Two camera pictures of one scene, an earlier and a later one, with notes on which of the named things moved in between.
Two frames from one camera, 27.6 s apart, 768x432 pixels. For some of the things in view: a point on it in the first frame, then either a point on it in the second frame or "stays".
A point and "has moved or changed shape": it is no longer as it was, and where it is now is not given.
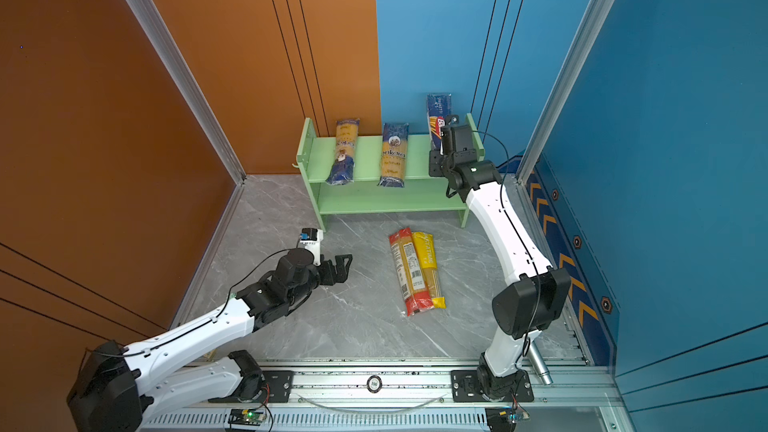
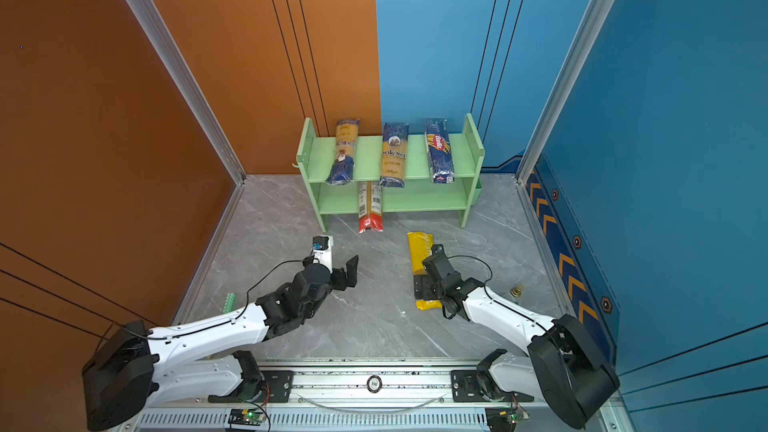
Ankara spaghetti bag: x=343 y=168 stays
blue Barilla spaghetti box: x=438 y=108 has moved or changed shape
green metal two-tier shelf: x=421 y=194 stays
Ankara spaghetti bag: x=395 y=152 stays
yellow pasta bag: x=427 y=252 stays
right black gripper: x=434 y=169 -> x=424 y=281
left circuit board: x=252 y=417 stays
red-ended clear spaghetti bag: x=409 y=273 -> x=370 y=207
